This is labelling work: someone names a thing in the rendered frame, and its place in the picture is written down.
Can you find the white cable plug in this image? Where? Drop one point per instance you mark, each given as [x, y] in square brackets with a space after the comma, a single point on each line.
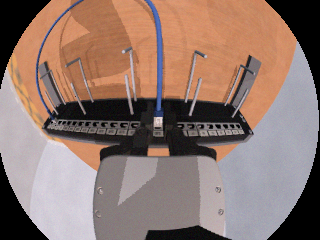
[158, 116]

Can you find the blue patch cord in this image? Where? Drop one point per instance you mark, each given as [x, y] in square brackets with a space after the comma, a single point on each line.
[159, 53]

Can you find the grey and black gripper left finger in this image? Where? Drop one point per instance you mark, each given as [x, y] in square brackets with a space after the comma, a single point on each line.
[137, 143]

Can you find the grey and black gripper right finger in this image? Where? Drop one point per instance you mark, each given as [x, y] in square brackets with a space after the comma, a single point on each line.
[179, 143]

